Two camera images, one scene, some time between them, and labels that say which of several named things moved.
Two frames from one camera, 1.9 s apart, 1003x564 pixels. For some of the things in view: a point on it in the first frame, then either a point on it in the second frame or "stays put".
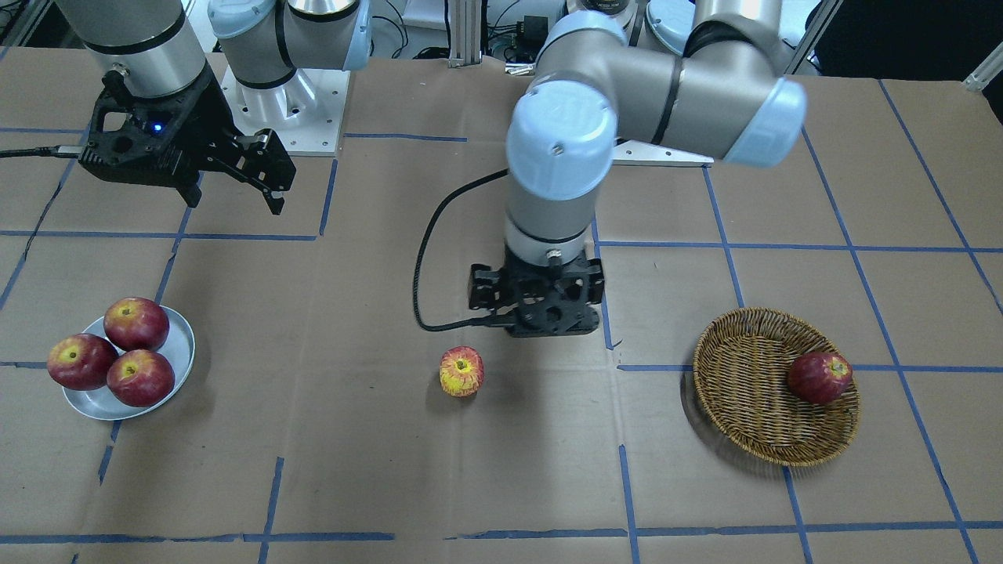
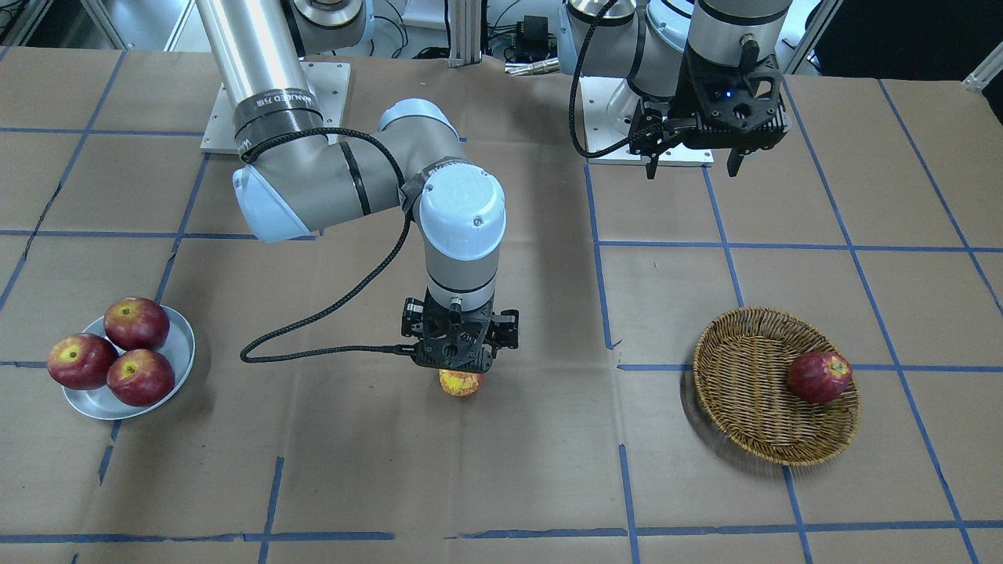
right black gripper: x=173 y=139 → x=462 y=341
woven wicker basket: x=741 y=363 stays put
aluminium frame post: x=465 y=27 stays put
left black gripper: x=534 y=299 → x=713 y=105
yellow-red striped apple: x=461 y=371 stays put
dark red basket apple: x=816 y=377 stays put
